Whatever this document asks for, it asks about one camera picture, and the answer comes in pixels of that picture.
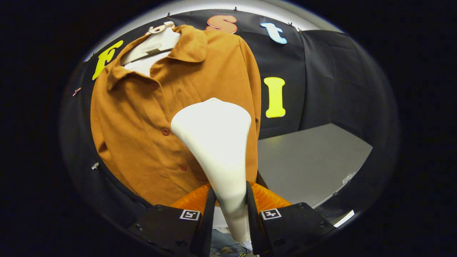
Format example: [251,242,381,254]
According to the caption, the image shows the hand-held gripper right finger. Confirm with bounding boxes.
[245,181,336,256]

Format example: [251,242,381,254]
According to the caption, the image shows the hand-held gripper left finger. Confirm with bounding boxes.
[129,183,217,257]

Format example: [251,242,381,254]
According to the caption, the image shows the white garment steamer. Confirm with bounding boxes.
[171,97,252,243]

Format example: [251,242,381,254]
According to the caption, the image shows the orange button-up shirt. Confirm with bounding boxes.
[90,24,262,207]

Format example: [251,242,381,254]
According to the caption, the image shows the white mannequin torso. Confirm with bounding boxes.
[121,21,229,234]

